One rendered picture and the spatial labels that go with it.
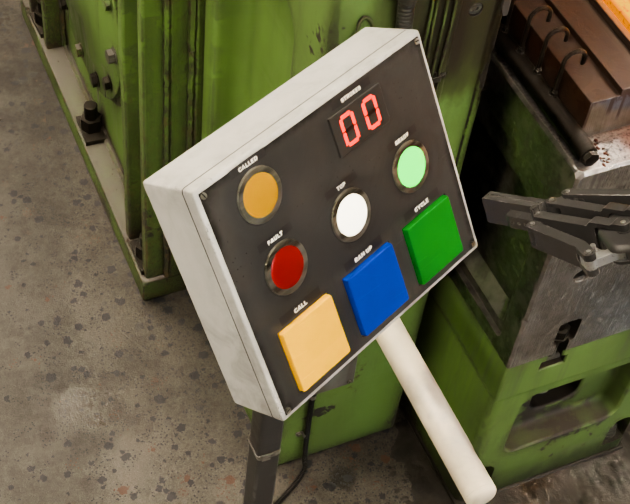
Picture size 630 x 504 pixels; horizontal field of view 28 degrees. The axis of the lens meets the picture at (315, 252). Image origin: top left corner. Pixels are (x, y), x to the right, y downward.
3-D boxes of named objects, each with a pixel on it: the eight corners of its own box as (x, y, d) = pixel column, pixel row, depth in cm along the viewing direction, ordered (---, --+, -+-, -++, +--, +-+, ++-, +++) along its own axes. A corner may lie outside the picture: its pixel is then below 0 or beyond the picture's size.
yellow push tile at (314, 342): (352, 351, 133) (331, 294, 130) (305, 393, 129) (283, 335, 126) (340, 347, 134) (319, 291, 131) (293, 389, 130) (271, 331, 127)
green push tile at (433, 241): (465, 250, 144) (449, 194, 140) (424, 286, 140) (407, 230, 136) (453, 247, 145) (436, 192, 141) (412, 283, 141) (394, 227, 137)
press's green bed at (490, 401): (622, 449, 244) (702, 304, 208) (454, 510, 232) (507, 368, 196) (488, 242, 275) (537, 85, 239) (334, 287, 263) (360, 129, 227)
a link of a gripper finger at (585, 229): (640, 253, 119) (632, 261, 118) (542, 236, 127) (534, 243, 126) (633, 217, 117) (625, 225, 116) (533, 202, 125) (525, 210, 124)
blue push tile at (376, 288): (410, 298, 139) (392, 242, 135) (367, 337, 135) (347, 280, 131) (398, 295, 140) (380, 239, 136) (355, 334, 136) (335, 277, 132)
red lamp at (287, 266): (312, 285, 127) (315, 259, 124) (269, 298, 125) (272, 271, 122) (300, 263, 129) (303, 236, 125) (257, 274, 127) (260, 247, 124)
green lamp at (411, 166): (432, 185, 137) (439, 157, 134) (395, 195, 136) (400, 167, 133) (420, 165, 139) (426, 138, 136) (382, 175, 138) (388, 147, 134)
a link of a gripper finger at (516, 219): (554, 228, 125) (537, 244, 123) (514, 221, 128) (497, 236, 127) (551, 216, 124) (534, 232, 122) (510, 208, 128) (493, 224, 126)
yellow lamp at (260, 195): (286, 215, 123) (289, 185, 120) (242, 227, 121) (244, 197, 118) (274, 192, 125) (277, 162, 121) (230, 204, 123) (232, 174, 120)
